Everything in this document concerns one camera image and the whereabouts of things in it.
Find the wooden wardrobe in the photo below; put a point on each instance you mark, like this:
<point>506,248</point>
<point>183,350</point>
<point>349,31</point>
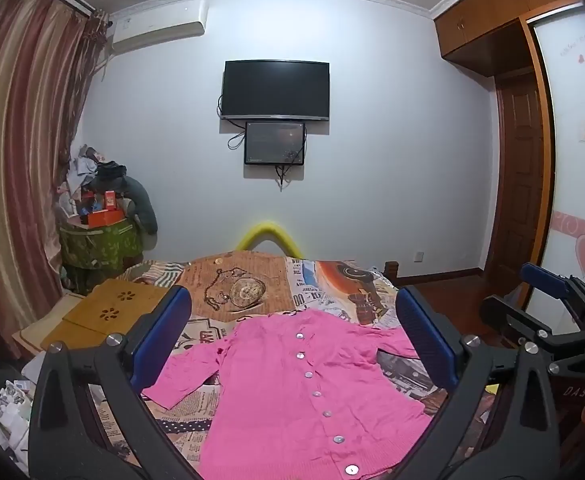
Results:
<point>572,85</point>

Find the striped satin curtain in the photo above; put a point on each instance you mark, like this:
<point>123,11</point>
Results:
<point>17,160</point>

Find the bamboo folding lap table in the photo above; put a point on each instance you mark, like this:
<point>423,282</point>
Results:
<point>112,305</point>

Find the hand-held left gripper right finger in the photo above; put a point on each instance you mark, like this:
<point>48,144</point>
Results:
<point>422,332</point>

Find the small black wall monitor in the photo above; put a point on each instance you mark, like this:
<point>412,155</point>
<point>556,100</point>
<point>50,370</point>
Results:
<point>275,142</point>

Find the wooden bedpost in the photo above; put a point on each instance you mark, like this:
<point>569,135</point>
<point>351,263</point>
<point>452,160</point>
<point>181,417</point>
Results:
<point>391,272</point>

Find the yellow foam tube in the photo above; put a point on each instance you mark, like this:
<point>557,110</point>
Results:
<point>267,227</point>

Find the green box with clutter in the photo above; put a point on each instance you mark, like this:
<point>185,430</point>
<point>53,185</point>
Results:
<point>90,165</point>

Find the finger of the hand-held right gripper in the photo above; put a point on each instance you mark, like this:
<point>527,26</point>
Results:
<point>545,276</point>
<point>510,317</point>

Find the white wall socket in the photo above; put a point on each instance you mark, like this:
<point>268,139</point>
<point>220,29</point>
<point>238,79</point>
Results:
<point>420,257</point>

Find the pile of white papers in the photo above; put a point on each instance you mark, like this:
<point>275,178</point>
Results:
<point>10,410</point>

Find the brown wooden door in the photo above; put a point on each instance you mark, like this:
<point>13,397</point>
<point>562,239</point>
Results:
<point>520,175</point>

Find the pink button cardigan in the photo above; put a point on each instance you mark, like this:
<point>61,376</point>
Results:
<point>282,400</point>

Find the white air conditioner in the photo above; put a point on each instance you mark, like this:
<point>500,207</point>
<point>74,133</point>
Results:
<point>157,25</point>

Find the black wall television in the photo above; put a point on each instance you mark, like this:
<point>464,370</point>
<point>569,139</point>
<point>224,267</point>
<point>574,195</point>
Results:
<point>275,90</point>

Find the printed bed blanket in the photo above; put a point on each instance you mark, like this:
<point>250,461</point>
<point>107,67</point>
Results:
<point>252,285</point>

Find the small red box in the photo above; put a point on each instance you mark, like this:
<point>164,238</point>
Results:
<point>110,200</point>

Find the flat orange box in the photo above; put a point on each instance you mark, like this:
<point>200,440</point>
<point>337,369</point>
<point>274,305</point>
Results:
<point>101,218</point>

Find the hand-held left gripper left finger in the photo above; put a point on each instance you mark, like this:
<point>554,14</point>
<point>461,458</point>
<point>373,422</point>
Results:
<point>162,332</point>

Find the green fabric storage box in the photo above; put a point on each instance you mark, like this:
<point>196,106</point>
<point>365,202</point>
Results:
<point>102,246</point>

